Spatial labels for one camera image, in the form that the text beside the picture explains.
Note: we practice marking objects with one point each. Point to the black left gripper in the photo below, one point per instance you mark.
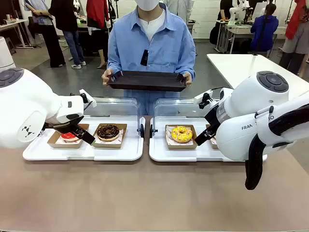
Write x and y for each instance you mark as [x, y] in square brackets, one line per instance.
[65, 126]

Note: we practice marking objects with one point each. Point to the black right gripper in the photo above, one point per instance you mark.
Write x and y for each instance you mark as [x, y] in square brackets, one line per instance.
[212, 118]

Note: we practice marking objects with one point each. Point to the paper liner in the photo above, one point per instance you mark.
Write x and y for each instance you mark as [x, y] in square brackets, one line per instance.
[72, 143]
[168, 136]
[121, 133]

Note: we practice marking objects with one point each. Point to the red glazed donut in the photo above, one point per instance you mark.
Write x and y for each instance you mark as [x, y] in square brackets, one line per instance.
[55, 145]
[67, 135]

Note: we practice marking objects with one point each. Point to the yellow sprinkled donut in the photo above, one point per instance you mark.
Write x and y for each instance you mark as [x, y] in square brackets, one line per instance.
[181, 134]

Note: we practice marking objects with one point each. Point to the yellow glazed donut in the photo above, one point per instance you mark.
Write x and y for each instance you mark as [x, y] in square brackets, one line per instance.
[181, 146]

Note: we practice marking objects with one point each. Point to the dark brown serving tray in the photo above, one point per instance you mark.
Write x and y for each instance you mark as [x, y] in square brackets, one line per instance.
[147, 81]

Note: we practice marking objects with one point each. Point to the person's left forearm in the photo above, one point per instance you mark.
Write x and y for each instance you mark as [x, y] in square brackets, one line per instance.
[189, 62]

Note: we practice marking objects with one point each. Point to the person's right forearm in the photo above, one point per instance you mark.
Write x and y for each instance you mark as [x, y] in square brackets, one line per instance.
[113, 60]

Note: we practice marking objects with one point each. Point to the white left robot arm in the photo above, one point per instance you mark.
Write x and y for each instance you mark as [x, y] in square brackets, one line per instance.
[24, 101]

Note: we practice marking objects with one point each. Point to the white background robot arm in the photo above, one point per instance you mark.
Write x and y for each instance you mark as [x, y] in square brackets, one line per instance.
[233, 12]

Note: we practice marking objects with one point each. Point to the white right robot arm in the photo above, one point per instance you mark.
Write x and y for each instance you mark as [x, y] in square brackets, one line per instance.
[253, 101]

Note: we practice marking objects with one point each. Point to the chocolate glazed donut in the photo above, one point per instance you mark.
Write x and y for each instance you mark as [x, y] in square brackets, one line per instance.
[106, 145]

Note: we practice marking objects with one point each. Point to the chocolate sprinkled donut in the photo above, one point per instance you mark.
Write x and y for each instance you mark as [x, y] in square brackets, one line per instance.
[108, 132]

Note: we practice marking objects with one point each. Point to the paper liner under chocolate donut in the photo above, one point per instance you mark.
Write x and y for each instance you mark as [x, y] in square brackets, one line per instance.
[121, 133]

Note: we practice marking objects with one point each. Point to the person in black top, jeans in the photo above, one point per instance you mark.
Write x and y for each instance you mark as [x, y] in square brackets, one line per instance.
[73, 43]

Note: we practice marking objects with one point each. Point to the person in blue shirt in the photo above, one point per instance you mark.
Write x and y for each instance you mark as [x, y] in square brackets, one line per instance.
[166, 48]

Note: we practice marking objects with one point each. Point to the person in light blue top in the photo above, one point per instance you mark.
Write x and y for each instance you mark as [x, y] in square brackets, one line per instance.
[51, 41]

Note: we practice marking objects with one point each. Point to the person in blue hoodie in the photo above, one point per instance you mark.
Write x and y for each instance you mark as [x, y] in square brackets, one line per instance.
[264, 33]

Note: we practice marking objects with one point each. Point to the person in white top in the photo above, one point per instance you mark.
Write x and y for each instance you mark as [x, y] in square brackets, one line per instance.
[181, 9]

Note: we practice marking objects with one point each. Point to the person with red scarf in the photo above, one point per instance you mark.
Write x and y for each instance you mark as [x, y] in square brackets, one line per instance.
[295, 36]

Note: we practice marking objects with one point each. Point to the person's left hand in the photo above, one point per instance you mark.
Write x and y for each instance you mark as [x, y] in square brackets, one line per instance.
[188, 79]

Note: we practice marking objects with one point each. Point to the person's right hand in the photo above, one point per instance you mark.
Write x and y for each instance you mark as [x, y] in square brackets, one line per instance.
[105, 76]

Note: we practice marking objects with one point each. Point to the clear display lid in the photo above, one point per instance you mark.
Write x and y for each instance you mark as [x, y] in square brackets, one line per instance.
[173, 106]
[113, 106]

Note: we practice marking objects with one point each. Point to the white display tray base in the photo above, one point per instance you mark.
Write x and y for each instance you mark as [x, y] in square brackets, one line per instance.
[130, 149]
[159, 149]

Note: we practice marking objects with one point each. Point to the black lid hinge knob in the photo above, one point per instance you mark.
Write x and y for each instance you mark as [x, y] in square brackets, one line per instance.
[142, 131]
[151, 131]

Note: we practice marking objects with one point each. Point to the white side table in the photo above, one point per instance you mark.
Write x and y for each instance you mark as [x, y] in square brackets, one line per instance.
[229, 65]

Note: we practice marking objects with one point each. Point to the black clip-on device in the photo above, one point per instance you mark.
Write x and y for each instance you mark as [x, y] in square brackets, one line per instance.
[144, 57]

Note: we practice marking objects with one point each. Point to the black backpack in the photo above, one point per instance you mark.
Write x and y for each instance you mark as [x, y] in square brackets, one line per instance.
[214, 36]

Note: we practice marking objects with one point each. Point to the white air purifier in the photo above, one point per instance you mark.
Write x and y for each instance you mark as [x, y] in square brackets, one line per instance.
[6, 55]

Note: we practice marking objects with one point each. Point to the black stand pole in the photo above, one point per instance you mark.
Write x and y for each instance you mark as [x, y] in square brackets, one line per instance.
[261, 31]

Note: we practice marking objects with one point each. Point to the figure in red garment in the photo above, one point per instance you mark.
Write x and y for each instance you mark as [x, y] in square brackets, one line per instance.
[95, 12]

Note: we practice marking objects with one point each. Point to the white background table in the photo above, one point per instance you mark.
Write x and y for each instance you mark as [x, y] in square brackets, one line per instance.
[14, 22]

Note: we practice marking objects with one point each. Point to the white face mask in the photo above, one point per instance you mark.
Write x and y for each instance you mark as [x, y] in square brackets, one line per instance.
[147, 4]

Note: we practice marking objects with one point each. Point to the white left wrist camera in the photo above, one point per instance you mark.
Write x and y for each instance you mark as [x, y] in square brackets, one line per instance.
[88, 96]

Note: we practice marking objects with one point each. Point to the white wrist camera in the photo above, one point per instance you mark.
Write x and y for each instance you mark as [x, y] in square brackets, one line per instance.
[88, 96]
[202, 94]

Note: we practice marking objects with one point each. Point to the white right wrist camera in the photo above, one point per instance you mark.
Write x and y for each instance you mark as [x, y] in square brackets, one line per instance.
[202, 94]

